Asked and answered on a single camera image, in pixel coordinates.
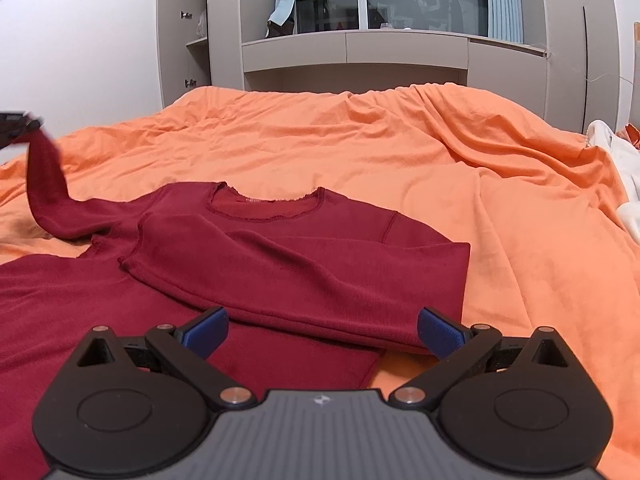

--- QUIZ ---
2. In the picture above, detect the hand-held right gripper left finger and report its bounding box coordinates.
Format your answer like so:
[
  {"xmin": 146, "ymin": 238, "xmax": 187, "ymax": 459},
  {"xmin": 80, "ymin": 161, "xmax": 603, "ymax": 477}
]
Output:
[{"xmin": 64, "ymin": 306, "xmax": 258, "ymax": 411}]

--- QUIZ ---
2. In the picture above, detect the light blue pleated blind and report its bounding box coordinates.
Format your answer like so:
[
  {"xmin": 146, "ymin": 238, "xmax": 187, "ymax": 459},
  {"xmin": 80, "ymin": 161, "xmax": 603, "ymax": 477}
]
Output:
[{"xmin": 486, "ymin": 0, "xmax": 524, "ymax": 44}]

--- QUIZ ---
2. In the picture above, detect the orange bed sheet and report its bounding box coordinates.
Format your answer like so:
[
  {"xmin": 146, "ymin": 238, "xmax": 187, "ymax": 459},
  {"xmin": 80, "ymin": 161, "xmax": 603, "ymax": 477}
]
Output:
[{"xmin": 0, "ymin": 84, "xmax": 640, "ymax": 401}]

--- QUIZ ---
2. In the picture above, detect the dark red long-sleeve shirt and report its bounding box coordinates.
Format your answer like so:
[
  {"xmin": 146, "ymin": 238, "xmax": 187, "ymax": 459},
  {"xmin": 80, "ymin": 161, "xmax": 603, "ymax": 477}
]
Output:
[{"xmin": 0, "ymin": 129, "xmax": 472, "ymax": 480}]

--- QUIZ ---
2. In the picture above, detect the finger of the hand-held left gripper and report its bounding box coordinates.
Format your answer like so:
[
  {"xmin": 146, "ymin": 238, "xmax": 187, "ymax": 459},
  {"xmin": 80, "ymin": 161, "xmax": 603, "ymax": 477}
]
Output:
[{"xmin": 0, "ymin": 110, "xmax": 44, "ymax": 149}]

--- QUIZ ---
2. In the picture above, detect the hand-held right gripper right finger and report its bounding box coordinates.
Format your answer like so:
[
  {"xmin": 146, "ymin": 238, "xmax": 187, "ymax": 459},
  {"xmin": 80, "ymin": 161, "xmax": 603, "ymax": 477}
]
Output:
[{"xmin": 389, "ymin": 306, "xmax": 581, "ymax": 411}]

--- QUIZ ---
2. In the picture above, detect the small orange cloth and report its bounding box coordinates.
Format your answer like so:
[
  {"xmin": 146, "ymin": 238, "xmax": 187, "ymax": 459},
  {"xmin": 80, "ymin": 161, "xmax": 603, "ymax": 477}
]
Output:
[{"xmin": 616, "ymin": 124, "xmax": 640, "ymax": 151}]

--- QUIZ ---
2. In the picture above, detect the grey built-in wardrobe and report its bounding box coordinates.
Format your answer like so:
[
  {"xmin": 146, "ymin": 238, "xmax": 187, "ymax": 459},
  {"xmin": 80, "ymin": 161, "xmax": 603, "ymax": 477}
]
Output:
[{"xmin": 156, "ymin": 0, "xmax": 640, "ymax": 136}]

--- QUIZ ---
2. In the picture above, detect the cream crumpled cloth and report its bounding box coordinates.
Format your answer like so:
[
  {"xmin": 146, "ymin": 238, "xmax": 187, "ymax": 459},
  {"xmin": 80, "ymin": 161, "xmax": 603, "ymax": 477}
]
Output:
[{"xmin": 584, "ymin": 120, "xmax": 640, "ymax": 247}]

